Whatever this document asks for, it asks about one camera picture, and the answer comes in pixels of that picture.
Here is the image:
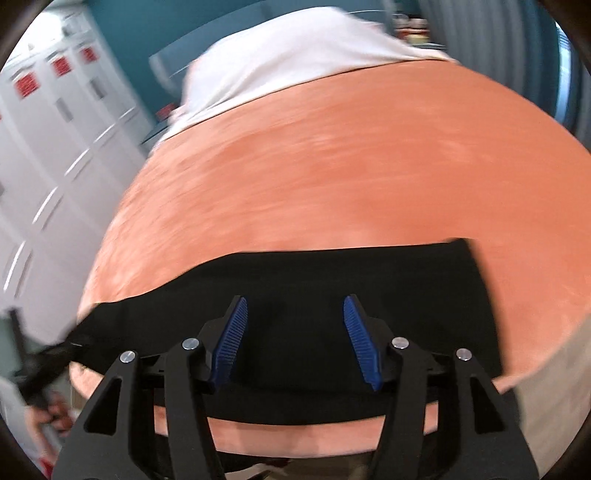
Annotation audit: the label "blue upholstered headboard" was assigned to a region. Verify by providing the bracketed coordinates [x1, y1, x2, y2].
[148, 30, 225, 95]

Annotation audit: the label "beige bed base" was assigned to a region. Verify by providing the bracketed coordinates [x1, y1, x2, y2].
[512, 314, 591, 462]

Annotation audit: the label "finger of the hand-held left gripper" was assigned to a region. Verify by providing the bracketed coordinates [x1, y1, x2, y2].
[34, 339, 90, 391]
[8, 308, 32, 393]

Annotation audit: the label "black pants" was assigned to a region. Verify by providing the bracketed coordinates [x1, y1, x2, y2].
[69, 237, 504, 428]

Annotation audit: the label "white wardrobe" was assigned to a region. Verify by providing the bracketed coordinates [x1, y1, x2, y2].
[0, 9, 155, 333]

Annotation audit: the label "blue grey nightstand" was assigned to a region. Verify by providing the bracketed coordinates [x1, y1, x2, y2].
[140, 122, 174, 155]

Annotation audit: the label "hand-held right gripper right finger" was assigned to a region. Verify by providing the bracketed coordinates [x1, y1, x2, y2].
[342, 294, 541, 480]

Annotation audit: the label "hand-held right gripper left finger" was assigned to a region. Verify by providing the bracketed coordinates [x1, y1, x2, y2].
[51, 295, 250, 480]

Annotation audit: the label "grey curtain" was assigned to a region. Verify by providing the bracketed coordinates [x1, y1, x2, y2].
[418, 0, 591, 148]

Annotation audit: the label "white pillow cover sheet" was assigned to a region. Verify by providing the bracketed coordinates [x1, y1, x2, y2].
[157, 6, 458, 144]

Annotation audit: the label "person's left hand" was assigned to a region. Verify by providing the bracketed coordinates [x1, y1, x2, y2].
[23, 406, 65, 457]

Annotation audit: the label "doll in red dress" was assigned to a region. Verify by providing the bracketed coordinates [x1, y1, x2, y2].
[392, 14, 431, 38]

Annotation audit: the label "orange plush blanket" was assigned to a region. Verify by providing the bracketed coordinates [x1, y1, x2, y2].
[69, 60, 591, 457]

